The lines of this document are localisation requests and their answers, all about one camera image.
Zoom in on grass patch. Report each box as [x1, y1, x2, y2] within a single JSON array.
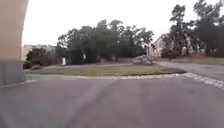
[[27, 63, 187, 77]]

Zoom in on group of dark trees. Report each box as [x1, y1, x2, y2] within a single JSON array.
[[55, 18, 155, 65]]

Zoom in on pale cobblestone kerb strip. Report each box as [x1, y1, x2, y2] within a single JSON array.
[[0, 72, 224, 91]]

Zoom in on grey asphalt road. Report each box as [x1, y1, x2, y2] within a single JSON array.
[[0, 60, 224, 128]]

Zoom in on beige building behind trees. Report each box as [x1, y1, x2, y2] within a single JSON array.
[[147, 33, 201, 60]]

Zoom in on dark bushes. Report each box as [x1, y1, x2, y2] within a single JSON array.
[[22, 47, 58, 70]]

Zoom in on pale flat-roofed building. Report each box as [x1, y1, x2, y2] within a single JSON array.
[[21, 43, 57, 62]]

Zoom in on grass bank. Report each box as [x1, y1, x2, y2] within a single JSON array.
[[171, 54, 224, 66]]

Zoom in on tall pine trees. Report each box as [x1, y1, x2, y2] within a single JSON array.
[[161, 0, 224, 60]]

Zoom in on plain yellow building wall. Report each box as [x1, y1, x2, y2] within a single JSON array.
[[0, 0, 30, 86]]

